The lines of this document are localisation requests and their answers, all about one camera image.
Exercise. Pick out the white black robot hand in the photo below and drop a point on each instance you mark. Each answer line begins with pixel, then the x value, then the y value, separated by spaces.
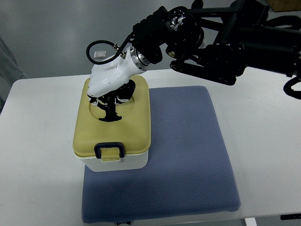
pixel 108 77

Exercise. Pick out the yellow storage box lid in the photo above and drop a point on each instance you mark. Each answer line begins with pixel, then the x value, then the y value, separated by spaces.
pixel 133 130

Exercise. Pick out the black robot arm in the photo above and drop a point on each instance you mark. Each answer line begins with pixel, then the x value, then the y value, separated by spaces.
pixel 217 44

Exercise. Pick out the white storage box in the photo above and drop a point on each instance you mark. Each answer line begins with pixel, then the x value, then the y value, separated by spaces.
pixel 129 162

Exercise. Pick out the brown cardboard box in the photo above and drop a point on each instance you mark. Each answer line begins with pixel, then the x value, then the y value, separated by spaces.
pixel 284 5

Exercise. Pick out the upper metal floor plate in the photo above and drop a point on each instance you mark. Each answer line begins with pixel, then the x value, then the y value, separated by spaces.
pixel 100 54

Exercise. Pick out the person in grey trousers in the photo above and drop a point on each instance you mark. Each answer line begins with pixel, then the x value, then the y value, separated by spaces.
pixel 10 72

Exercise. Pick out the blue padded mat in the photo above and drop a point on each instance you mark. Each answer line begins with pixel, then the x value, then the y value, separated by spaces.
pixel 188 170

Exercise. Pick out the black table control panel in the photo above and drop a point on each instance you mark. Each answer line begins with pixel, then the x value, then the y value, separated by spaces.
pixel 290 216

